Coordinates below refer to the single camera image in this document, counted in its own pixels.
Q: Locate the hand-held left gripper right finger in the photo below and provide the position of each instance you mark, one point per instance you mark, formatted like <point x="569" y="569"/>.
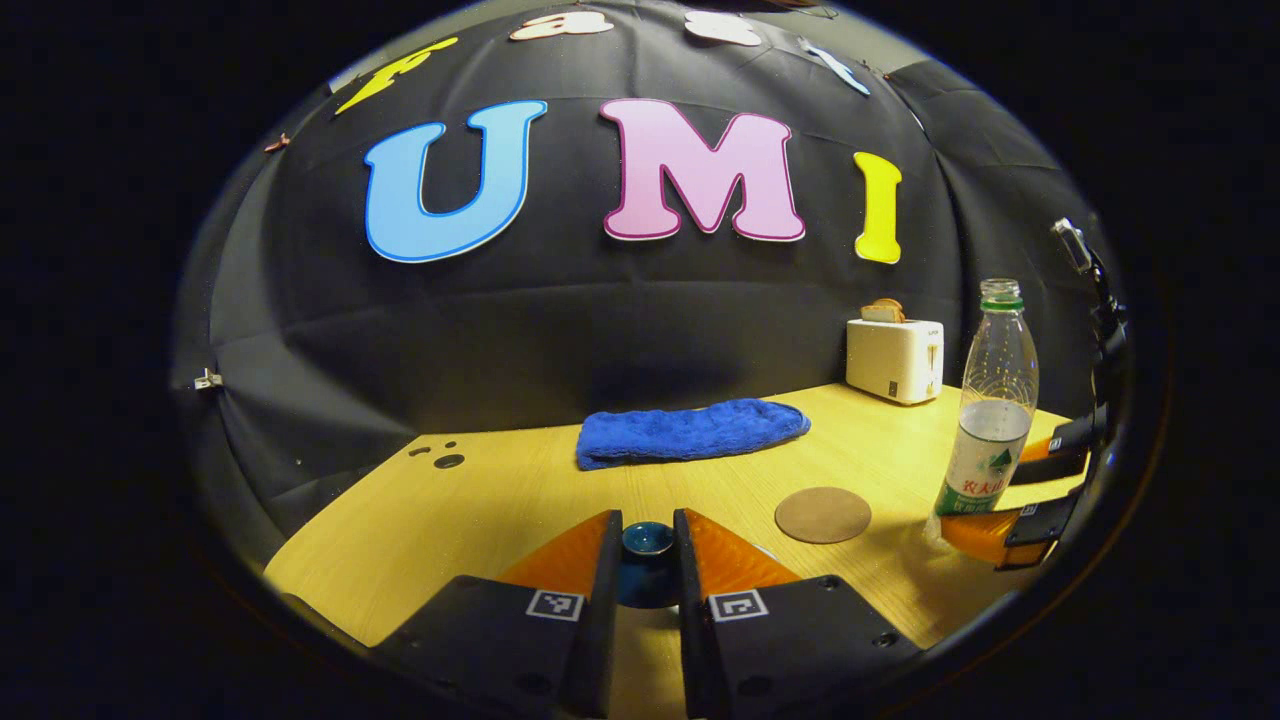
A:
<point x="695" y="620"/>

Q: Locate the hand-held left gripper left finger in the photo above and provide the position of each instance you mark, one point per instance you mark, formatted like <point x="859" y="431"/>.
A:
<point x="590" y="620"/>

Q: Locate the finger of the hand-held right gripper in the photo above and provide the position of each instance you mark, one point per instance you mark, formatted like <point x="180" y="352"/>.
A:
<point x="1060" y="462"/>
<point x="1040" y="525"/>

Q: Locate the blue teacup lid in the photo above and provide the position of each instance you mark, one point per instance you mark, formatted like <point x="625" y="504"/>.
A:
<point x="647" y="570"/>

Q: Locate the clear plastic water bottle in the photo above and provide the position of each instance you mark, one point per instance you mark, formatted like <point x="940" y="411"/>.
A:
<point x="990" y="420"/>

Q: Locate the round brown coaster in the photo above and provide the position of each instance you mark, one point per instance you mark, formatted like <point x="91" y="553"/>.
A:
<point x="823" y="515"/>

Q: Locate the blue towel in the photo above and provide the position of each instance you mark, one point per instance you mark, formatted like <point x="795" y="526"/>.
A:
<point x="690" y="432"/>

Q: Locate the white toaster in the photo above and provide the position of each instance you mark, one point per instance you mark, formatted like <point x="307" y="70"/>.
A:
<point x="893" y="360"/>

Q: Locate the toast slice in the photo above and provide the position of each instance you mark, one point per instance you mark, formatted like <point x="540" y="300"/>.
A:
<point x="883" y="311"/>

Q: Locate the black backdrop cloth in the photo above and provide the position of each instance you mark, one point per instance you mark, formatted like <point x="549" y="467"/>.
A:
<point x="600" y="320"/>

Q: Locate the white clip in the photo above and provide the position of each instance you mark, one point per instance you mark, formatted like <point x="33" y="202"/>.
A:
<point x="207" y="380"/>

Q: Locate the red clip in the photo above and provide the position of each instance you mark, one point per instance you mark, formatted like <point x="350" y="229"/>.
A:
<point x="277" y="143"/>

